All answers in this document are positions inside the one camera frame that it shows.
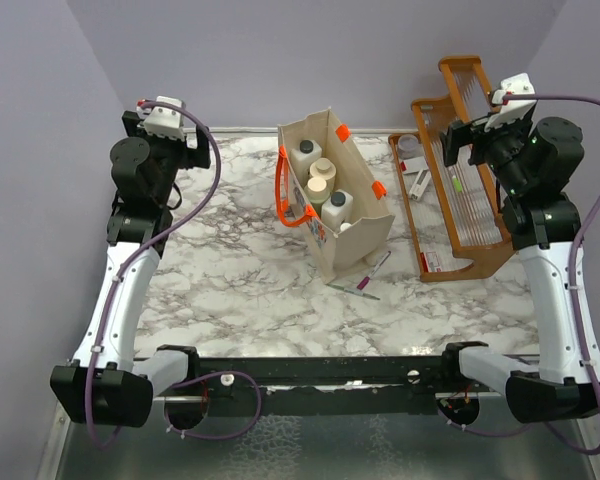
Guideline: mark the silver pen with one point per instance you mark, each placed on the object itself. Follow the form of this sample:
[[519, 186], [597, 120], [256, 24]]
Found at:
[[353, 291]]

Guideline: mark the wooden rack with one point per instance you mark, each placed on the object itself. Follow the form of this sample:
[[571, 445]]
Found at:
[[470, 218]]

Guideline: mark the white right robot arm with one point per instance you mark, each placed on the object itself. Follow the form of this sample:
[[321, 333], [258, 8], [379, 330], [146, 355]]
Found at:
[[533, 162]]

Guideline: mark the cream floral canvas bag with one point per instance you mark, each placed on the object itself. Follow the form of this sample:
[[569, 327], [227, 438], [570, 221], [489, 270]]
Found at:
[[336, 255]]

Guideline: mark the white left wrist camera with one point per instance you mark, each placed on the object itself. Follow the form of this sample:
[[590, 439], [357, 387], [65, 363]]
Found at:
[[161, 122]]

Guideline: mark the green marker pen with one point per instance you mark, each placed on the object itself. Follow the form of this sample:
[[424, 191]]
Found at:
[[456, 179]]

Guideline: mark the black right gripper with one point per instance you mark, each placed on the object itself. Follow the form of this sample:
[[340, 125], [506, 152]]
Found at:
[[461, 133]]

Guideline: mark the green bottle white cap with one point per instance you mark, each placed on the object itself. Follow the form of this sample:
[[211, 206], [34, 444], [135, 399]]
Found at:
[[317, 191]]

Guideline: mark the small white box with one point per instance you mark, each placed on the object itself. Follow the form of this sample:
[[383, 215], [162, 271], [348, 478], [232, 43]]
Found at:
[[418, 169]]

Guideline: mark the white square bottle dark cap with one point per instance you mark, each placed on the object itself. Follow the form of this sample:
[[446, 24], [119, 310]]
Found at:
[[304, 155]]

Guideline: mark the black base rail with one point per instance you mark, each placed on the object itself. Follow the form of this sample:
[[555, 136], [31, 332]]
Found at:
[[325, 386]]

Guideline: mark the pink white pen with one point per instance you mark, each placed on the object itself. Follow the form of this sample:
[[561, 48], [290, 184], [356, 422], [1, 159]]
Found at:
[[365, 281]]

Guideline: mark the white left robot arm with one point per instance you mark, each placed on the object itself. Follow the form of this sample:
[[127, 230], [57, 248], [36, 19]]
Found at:
[[103, 384]]

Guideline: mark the beige bottle beige cap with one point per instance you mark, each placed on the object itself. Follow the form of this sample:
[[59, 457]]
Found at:
[[325, 169]]

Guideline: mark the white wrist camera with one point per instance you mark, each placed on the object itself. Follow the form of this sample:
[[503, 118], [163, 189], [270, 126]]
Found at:
[[507, 97], [161, 122]]

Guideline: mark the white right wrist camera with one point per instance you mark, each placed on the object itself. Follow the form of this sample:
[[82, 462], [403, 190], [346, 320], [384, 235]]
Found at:
[[507, 97]]

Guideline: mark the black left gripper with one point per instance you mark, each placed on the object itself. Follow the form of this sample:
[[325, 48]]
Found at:
[[194, 157]]

